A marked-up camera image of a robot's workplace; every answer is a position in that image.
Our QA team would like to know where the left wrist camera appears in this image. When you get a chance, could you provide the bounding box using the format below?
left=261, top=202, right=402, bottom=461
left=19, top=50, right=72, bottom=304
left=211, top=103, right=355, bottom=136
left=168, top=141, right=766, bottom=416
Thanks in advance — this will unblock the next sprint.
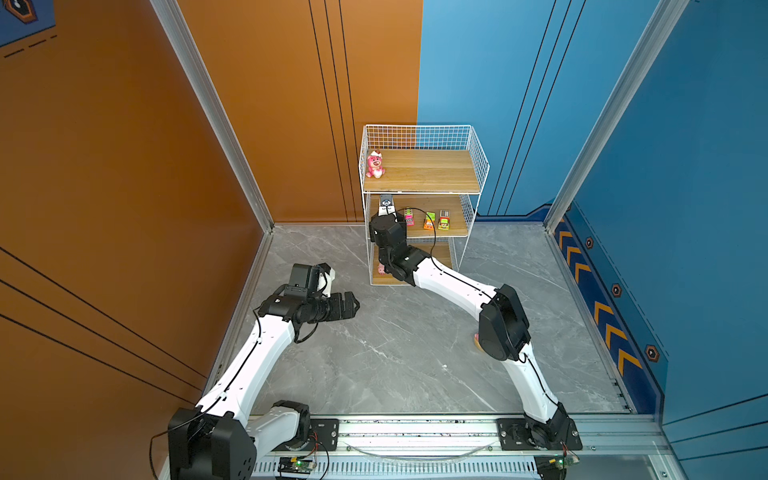
left=316, top=263, right=336, bottom=297

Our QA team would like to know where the left green circuit board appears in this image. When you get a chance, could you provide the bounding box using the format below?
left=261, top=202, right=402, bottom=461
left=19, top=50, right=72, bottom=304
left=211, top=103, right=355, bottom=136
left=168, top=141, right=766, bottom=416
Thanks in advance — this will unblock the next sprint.
left=276, top=457, right=317, bottom=480

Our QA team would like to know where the pink bear toy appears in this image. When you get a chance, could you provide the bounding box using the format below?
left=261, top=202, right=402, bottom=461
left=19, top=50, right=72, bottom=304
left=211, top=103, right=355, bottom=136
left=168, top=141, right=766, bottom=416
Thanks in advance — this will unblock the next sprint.
left=366, top=150, right=386, bottom=179

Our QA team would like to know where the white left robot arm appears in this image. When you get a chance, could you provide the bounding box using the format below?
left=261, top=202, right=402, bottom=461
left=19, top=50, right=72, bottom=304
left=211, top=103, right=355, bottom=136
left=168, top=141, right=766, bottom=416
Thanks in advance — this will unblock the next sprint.
left=163, top=263, right=360, bottom=479

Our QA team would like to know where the aluminium front rail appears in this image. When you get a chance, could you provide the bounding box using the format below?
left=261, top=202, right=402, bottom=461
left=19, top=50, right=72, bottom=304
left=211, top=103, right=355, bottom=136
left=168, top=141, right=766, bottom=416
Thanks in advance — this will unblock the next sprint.
left=248, top=413, right=686, bottom=479

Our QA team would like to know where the right green circuit board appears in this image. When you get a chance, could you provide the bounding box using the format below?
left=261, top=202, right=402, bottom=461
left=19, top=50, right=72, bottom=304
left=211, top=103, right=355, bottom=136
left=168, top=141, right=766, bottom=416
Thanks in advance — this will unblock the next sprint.
left=547, top=453, right=580, bottom=470

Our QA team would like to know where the green grey toy truck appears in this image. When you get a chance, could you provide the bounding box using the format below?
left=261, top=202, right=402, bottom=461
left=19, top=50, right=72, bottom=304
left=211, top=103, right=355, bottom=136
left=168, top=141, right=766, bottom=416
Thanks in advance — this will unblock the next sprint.
left=437, top=210, right=451, bottom=231

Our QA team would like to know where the white wire wooden shelf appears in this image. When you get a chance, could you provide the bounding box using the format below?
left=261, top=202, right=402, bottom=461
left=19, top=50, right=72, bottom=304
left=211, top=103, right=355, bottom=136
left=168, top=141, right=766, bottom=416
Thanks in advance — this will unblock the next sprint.
left=359, top=124, right=490, bottom=270

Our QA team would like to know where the green orange toy truck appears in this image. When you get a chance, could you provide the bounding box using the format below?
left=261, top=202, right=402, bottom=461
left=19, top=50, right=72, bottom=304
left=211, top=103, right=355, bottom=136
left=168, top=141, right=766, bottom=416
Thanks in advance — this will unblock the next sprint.
left=423, top=212, right=436, bottom=231

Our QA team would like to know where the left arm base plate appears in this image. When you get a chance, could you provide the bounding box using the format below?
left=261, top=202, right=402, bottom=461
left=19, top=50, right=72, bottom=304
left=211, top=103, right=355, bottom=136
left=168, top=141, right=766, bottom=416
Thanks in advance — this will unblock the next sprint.
left=286, top=417, right=340, bottom=452

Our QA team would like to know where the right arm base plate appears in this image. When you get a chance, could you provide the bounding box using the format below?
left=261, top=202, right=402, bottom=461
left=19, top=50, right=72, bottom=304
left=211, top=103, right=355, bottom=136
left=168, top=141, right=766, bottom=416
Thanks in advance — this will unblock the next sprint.
left=496, top=417, right=583, bottom=451

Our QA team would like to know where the green circuit board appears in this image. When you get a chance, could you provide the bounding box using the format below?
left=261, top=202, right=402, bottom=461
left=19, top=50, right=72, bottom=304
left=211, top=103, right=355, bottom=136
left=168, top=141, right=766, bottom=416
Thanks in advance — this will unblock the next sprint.
left=276, top=457, right=317, bottom=480
left=547, top=453, right=580, bottom=470

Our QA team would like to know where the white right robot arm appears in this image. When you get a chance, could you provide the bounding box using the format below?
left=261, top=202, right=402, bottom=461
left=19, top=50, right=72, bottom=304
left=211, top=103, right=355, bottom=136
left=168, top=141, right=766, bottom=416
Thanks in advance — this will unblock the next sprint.
left=369, top=213, right=583, bottom=451

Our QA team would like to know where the pink toy truck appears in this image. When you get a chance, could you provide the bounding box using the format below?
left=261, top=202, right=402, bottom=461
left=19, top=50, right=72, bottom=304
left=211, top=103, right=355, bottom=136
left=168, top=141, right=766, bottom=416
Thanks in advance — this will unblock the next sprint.
left=404, top=208, right=415, bottom=227

